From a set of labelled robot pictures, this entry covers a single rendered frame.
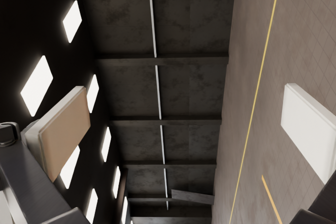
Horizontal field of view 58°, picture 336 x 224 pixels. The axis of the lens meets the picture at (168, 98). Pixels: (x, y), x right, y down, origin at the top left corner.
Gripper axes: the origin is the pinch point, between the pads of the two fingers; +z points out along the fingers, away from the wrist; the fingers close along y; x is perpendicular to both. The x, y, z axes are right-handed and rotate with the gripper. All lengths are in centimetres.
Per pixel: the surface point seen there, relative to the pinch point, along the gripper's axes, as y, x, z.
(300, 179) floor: 158, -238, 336
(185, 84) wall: 13, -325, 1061
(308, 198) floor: 158, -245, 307
